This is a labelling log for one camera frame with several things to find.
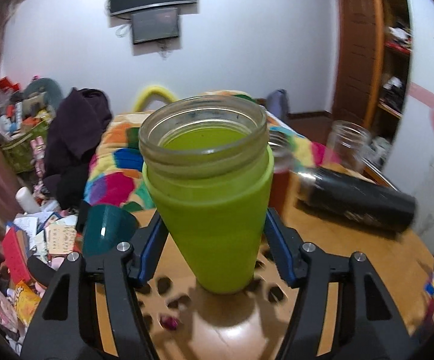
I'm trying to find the green sleeved glass cup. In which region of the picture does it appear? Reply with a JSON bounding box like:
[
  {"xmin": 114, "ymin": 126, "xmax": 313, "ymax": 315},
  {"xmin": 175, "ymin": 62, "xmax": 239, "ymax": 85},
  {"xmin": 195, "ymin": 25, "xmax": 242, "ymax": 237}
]
[{"xmin": 139, "ymin": 95, "xmax": 274, "ymax": 294}]

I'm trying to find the dark teal plastic cup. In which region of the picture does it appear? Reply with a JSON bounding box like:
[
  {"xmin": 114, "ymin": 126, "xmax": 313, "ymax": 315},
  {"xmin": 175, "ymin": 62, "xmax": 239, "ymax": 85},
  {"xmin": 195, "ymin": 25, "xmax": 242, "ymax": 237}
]
[{"xmin": 82, "ymin": 205, "xmax": 139, "ymax": 258}]

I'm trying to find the yellow snack packet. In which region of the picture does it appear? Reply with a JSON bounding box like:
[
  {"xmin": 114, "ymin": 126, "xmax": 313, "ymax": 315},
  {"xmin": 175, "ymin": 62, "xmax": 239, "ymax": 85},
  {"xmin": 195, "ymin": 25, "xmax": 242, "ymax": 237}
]
[{"xmin": 14, "ymin": 281, "xmax": 41, "ymax": 328}]

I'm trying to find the red book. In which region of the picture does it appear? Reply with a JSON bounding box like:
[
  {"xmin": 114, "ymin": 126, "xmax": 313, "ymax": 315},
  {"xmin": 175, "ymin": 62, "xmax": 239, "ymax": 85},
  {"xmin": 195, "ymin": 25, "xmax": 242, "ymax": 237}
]
[{"xmin": 1, "ymin": 227, "xmax": 32, "ymax": 284}]

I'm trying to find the black cylindrical thermos bottle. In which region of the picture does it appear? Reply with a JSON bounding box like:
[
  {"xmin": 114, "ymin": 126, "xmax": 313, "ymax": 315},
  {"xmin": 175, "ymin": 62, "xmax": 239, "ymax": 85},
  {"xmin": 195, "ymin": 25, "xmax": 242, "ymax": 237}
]
[{"xmin": 297, "ymin": 167, "xmax": 417, "ymax": 233}]

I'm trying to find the white plastic bottle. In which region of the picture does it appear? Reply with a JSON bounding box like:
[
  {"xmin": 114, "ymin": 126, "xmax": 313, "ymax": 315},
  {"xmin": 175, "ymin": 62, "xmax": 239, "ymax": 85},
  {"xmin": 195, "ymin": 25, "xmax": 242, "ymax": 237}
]
[{"xmin": 15, "ymin": 187, "xmax": 41, "ymax": 214}]

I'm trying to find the colourful patchwork blanket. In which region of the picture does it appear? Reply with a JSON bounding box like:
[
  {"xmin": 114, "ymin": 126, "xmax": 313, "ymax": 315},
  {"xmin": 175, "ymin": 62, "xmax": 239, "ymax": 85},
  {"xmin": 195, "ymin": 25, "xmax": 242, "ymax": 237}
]
[{"xmin": 83, "ymin": 89, "xmax": 325, "ymax": 213}]

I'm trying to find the white refrigerator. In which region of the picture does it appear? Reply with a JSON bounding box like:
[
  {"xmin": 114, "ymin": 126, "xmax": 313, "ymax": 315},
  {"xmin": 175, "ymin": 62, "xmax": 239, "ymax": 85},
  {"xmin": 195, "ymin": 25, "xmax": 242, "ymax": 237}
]
[{"xmin": 384, "ymin": 0, "xmax": 434, "ymax": 254}]

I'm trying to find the green patterned bag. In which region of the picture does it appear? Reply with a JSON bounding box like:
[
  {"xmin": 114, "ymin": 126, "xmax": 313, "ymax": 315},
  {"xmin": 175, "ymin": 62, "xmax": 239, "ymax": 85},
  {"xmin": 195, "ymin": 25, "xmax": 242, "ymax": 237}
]
[{"xmin": 1, "ymin": 121, "xmax": 49, "ymax": 174}]

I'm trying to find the clear glass jar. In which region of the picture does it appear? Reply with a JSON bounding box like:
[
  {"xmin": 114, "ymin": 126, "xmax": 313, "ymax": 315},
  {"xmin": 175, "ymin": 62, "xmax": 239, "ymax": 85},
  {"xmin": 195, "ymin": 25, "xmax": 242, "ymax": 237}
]
[{"xmin": 323, "ymin": 120, "xmax": 371, "ymax": 173}]

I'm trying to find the red lidded glass jar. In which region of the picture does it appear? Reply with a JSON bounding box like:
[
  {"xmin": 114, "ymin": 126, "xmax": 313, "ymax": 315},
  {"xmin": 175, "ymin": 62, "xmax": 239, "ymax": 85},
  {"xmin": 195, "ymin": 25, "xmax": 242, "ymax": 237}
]
[{"xmin": 268, "ymin": 130, "xmax": 295, "ymax": 216}]

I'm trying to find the dark purple clothing pile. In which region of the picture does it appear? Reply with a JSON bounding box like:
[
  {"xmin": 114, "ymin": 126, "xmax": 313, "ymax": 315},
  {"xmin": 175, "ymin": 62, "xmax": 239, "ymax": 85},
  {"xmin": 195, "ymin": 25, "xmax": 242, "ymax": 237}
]
[{"xmin": 43, "ymin": 88, "xmax": 113, "ymax": 210}]

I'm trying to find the wooden shelf unit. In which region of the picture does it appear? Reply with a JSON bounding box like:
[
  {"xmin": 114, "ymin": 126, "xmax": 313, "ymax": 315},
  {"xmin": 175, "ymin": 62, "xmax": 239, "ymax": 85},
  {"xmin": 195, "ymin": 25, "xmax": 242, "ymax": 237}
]
[{"xmin": 332, "ymin": 0, "xmax": 412, "ymax": 140}]

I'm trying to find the yellow curved handle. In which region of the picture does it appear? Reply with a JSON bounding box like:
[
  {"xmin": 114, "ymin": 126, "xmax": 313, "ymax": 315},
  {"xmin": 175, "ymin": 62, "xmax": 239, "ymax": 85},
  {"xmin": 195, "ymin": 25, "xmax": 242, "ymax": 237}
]
[{"xmin": 132, "ymin": 85, "xmax": 178, "ymax": 112}]

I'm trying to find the small wall monitor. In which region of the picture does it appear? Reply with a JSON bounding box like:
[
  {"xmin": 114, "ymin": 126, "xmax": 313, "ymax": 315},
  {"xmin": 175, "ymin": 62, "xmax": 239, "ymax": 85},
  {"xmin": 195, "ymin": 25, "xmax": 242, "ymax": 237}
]
[{"xmin": 131, "ymin": 7, "xmax": 179, "ymax": 45}]

